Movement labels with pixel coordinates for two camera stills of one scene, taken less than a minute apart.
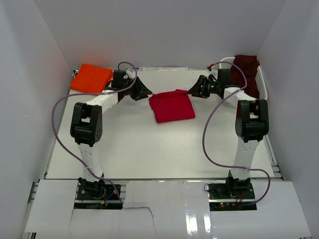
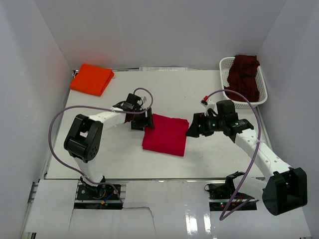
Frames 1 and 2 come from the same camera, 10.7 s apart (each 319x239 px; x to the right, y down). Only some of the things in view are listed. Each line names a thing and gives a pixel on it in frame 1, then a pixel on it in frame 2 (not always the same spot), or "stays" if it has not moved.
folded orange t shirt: (91, 78) stays
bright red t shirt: (171, 106) → (168, 136)
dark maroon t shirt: (249, 63) stays
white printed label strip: (149, 68) stays
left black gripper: (145, 91) → (139, 126)
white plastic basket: (259, 77) stays
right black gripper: (196, 91) → (198, 119)
